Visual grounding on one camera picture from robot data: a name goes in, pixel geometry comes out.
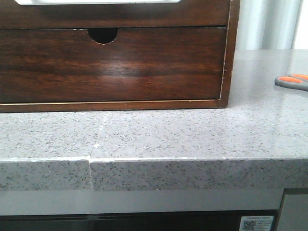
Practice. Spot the lower wooden drawer with notch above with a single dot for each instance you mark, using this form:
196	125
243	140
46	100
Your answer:
174	63

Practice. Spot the dark wooden drawer cabinet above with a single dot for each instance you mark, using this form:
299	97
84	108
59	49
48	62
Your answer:
105	35

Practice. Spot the grey cabinet door panel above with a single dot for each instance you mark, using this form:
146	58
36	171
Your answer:
293	215

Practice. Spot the grey orange handled scissors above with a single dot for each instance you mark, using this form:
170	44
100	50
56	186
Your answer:
293	81

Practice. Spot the white QR code sticker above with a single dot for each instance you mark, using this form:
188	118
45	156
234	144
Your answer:
256	223

